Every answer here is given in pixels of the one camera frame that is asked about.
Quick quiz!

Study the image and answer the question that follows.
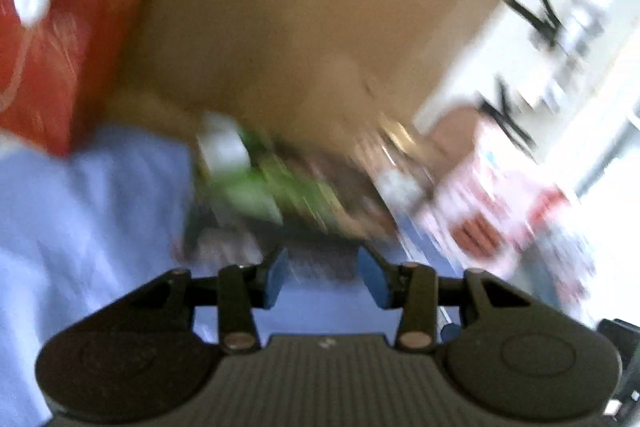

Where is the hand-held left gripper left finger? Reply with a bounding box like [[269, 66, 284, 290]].
[[124, 247, 290, 354]]

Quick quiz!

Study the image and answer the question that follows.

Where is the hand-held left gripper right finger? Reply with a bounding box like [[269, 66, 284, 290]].
[[357, 246, 532, 354]]

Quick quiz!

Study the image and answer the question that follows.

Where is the green snack packet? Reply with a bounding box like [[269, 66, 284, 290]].
[[220, 131, 346, 236]]

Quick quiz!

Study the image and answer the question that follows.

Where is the clear jar with gold lid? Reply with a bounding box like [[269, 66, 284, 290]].
[[350, 117, 443, 233]]

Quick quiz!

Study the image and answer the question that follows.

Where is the pink snack bag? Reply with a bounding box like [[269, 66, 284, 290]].
[[423, 122, 577, 270]]

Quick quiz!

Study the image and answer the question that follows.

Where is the white and green packet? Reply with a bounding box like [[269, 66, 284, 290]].
[[196, 113, 252, 180]]

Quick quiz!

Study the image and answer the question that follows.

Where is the brown chair back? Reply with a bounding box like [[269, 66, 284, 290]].
[[428, 105, 484, 150]]

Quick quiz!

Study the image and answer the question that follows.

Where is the blue tablecloth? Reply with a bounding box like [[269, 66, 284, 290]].
[[0, 125, 466, 427]]

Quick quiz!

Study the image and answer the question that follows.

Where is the large brown cardboard box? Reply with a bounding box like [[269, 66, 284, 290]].
[[113, 0, 542, 152]]

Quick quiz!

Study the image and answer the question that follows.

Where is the black metal rack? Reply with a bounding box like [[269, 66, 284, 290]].
[[476, 0, 569, 162]]

